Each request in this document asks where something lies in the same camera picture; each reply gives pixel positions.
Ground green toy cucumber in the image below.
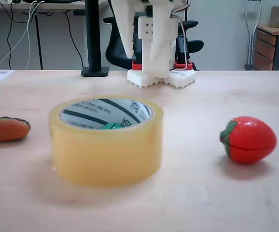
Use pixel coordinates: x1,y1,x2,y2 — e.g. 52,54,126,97
100,122,124,131

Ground black office chair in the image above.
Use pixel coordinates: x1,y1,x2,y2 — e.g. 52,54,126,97
102,0,205,72

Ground black pole stand with base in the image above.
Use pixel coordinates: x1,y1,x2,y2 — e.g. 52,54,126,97
81,0,110,77

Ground background desk with black legs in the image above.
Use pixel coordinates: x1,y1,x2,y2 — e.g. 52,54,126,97
0,0,110,71

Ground grey metal crutch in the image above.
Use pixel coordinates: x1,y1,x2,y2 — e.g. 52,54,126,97
244,0,263,71

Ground brown drawer cabinet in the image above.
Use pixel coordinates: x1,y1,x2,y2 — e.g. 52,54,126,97
252,24,279,71

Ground yellow packing tape roll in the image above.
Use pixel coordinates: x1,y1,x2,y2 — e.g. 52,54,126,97
48,95,164,188

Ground red toy strawberry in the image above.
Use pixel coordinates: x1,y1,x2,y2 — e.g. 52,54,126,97
220,116,277,165

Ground red white servo cable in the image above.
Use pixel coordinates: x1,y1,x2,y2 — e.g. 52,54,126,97
170,0,191,71

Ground black cable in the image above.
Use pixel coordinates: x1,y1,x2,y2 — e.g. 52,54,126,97
37,9,85,69
0,0,17,70

